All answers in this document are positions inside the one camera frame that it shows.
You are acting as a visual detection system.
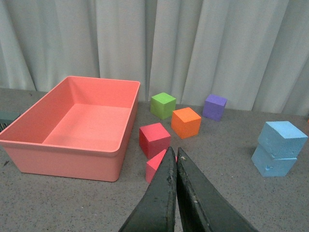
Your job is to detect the dark red foam cube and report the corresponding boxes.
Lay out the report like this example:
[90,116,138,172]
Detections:
[139,123,171,159]

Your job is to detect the white curtain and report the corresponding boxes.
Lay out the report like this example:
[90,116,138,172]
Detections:
[0,0,309,116]

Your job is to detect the pink plastic bin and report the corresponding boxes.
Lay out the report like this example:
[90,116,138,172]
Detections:
[0,76,140,182]

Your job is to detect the green foam cube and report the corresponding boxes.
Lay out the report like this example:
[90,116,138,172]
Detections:
[150,92,176,119]

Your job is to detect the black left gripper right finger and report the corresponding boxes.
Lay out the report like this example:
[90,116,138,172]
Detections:
[177,148,257,232]

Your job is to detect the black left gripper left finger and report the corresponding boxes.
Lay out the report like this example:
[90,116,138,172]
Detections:
[119,147,177,232]

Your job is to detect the purple foam cube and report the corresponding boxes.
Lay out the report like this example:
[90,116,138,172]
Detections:
[202,94,227,121]

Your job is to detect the light blue foam cube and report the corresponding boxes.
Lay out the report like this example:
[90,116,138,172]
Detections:
[251,145,297,177]
[258,121,308,159]

